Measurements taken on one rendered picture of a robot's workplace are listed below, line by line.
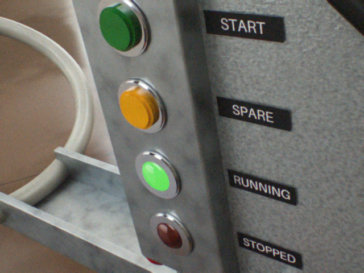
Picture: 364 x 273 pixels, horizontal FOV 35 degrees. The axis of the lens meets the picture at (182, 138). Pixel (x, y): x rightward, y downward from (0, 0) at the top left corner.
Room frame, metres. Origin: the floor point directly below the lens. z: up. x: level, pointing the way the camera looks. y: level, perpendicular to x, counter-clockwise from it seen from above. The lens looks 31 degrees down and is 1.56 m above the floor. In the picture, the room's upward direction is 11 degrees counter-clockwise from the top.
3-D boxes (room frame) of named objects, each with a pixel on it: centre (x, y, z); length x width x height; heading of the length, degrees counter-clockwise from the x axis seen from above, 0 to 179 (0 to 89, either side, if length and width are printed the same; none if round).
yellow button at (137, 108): (0.30, 0.02, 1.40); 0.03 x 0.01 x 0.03; 47
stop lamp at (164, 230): (0.31, 0.02, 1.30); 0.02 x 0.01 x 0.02; 47
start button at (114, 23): (0.30, 0.02, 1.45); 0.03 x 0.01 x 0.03; 47
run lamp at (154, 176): (0.31, 0.02, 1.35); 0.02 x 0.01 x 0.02; 47
